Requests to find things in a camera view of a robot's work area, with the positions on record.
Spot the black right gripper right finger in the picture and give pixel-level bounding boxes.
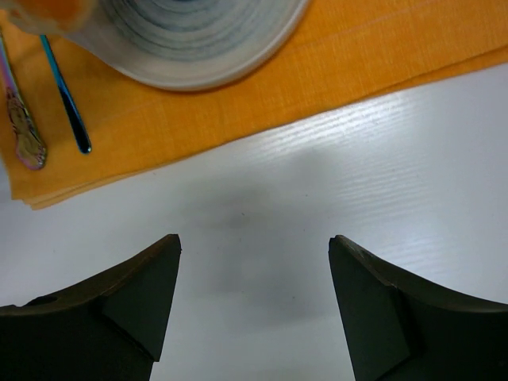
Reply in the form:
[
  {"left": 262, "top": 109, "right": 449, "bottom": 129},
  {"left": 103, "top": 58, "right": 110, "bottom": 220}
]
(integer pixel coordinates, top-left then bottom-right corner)
[{"left": 329, "top": 236, "right": 507, "bottom": 380}]

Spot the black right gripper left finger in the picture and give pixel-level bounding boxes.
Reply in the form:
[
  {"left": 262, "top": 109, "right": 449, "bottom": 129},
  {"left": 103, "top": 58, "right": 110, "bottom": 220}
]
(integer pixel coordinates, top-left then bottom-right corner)
[{"left": 1, "top": 234, "right": 182, "bottom": 380}]

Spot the iridescent spoon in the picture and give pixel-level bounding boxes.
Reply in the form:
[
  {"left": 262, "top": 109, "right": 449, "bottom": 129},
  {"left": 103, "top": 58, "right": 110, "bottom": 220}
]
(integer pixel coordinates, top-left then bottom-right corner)
[{"left": 40, "top": 35, "right": 92, "bottom": 154}]

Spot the iridescent table knife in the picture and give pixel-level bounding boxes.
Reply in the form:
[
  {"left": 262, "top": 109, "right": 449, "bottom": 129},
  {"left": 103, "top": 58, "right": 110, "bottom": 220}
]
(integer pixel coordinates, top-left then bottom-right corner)
[{"left": 1, "top": 33, "right": 47, "bottom": 171}]

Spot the orange cloth placemat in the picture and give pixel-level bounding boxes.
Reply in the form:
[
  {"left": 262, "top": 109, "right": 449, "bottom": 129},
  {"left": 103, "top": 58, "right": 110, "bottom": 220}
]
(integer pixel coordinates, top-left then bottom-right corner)
[{"left": 1, "top": 1, "right": 507, "bottom": 209}]

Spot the white plate blue swirl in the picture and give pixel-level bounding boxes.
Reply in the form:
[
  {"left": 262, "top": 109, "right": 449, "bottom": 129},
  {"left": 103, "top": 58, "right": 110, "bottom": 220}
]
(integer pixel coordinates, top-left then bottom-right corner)
[{"left": 23, "top": 0, "right": 310, "bottom": 92}]

